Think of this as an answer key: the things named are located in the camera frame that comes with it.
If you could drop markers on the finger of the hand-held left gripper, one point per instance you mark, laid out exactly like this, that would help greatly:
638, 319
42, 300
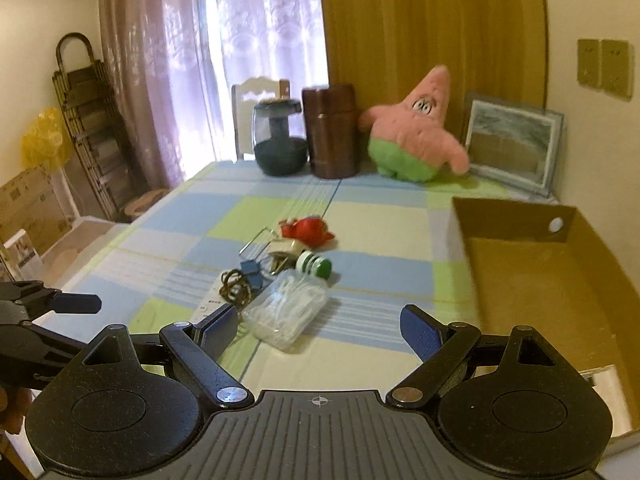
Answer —
75, 303
40, 342

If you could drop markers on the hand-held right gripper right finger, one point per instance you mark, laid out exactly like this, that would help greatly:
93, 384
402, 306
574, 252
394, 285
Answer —
419, 332

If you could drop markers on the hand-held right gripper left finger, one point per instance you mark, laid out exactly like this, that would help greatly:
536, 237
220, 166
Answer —
219, 329

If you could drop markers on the white remote control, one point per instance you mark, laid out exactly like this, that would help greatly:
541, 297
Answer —
209, 304

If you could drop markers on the blue binder clip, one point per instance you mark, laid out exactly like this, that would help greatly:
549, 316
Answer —
251, 271

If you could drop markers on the green and white jar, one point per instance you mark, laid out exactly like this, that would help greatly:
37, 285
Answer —
312, 264

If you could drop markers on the cardboard box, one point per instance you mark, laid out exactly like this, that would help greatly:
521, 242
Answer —
530, 285

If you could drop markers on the red toy figurine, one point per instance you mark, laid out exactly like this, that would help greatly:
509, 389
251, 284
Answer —
307, 230

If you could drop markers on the person's left hand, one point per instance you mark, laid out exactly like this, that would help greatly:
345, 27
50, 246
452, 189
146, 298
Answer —
12, 410

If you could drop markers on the white printed box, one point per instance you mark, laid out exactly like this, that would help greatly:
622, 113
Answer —
22, 255

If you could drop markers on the brown cardboard carton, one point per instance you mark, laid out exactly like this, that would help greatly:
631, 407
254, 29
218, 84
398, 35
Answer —
30, 205

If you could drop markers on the white stand pole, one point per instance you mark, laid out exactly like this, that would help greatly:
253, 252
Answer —
64, 195

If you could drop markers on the checkered tablecloth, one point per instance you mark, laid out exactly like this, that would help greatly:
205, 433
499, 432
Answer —
380, 220

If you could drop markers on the beige round basket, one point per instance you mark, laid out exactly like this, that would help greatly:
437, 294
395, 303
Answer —
145, 205

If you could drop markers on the yellow plastic bag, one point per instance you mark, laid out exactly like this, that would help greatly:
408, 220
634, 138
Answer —
42, 137

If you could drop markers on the glass pot with dark base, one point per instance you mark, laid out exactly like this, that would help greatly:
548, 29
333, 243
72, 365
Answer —
280, 155

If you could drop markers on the folded wooden rack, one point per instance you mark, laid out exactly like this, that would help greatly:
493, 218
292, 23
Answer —
90, 110

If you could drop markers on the pink starfish plush toy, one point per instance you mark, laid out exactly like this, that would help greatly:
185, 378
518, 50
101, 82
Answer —
405, 125

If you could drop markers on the framed picture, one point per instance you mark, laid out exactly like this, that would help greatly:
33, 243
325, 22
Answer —
510, 140

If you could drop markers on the brown metal thermos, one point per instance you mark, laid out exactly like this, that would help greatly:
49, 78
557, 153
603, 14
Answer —
332, 135

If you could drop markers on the cream wooden chair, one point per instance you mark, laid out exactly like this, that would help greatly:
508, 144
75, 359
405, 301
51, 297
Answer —
245, 110

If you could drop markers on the mauve curtain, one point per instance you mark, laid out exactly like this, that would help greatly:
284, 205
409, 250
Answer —
150, 60

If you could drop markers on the wooden door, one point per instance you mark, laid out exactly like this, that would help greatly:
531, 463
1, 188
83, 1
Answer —
400, 20

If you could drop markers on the sheer white curtain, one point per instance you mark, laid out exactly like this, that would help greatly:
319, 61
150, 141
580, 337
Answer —
270, 20

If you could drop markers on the olive wall switch plate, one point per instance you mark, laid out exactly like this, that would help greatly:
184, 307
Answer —
589, 62
617, 67

